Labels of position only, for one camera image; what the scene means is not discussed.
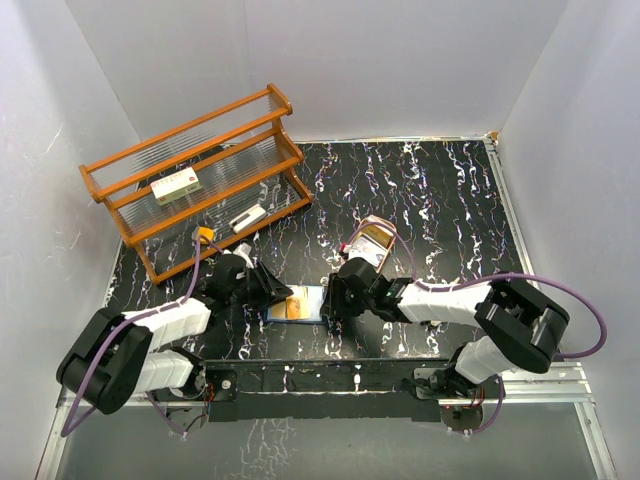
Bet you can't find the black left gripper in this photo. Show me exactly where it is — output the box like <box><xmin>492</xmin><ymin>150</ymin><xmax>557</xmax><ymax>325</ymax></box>
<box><xmin>227</xmin><ymin>261</ymin><xmax>293</xmax><ymax>311</ymax></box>

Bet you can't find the blue leather card holder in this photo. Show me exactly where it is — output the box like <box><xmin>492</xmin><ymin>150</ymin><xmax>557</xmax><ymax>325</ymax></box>
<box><xmin>265</xmin><ymin>286</ymin><xmax>326</xmax><ymax>325</ymax></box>

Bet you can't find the gold VIP credit card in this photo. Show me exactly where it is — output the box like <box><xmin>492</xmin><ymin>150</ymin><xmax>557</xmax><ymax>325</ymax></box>
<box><xmin>283</xmin><ymin>290</ymin><xmax>311</xmax><ymax>320</ymax></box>

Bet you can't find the stack of credit cards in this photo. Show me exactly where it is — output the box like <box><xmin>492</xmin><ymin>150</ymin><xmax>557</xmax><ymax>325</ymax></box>
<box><xmin>350</xmin><ymin>225</ymin><xmax>395</xmax><ymax>271</ymax></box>

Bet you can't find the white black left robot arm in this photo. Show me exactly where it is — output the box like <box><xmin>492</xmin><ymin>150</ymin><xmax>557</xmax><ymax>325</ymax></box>
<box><xmin>56</xmin><ymin>253</ymin><xmax>293</xmax><ymax>415</ymax></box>

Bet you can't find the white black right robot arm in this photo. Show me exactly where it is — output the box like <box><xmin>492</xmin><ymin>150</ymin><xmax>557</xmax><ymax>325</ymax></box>
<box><xmin>320</xmin><ymin>257</ymin><xmax>570</xmax><ymax>398</ymax></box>

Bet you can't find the beige oval card tray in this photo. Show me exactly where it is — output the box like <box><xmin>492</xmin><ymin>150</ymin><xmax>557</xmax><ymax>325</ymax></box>
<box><xmin>347</xmin><ymin>215</ymin><xmax>397</xmax><ymax>273</ymax></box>

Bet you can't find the white black small device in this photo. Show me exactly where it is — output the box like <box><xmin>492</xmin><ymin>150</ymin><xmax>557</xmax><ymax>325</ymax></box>
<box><xmin>229</xmin><ymin>204</ymin><xmax>267</xmax><ymax>233</ymax></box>

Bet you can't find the orange yellow small object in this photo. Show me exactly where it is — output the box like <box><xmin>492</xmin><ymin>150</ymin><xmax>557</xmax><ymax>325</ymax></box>
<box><xmin>192</xmin><ymin>226</ymin><xmax>215</xmax><ymax>243</ymax></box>

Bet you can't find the orange wooden shelf rack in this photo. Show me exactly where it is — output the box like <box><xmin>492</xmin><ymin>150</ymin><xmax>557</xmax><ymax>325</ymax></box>
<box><xmin>79</xmin><ymin>83</ymin><xmax>314</xmax><ymax>284</ymax></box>

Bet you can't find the white red small box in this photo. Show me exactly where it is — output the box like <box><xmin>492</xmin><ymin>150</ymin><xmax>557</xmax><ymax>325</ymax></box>
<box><xmin>150</xmin><ymin>167</ymin><xmax>202</xmax><ymax>205</ymax></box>

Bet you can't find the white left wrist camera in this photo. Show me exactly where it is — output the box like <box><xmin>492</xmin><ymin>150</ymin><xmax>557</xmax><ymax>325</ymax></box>
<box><xmin>233</xmin><ymin>242</ymin><xmax>255</xmax><ymax>269</ymax></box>

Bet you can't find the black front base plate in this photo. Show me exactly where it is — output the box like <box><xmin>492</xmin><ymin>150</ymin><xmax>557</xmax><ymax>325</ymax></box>
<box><xmin>206</xmin><ymin>358</ymin><xmax>446</xmax><ymax>422</ymax></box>

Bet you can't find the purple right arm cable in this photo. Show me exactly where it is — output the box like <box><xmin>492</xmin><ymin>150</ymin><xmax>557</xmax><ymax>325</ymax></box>
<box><xmin>344</xmin><ymin>222</ymin><xmax>610</xmax><ymax>435</ymax></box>

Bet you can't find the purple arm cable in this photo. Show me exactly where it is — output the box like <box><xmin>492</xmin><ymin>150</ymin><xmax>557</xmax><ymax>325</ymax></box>
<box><xmin>59</xmin><ymin>237</ymin><xmax>231</xmax><ymax>438</ymax></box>
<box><xmin>344</xmin><ymin>222</ymin><xmax>610</xmax><ymax>435</ymax></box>

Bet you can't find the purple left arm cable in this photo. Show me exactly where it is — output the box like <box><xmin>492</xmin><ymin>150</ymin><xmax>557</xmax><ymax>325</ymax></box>
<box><xmin>59</xmin><ymin>237</ymin><xmax>231</xmax><ymax>438</ymax></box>

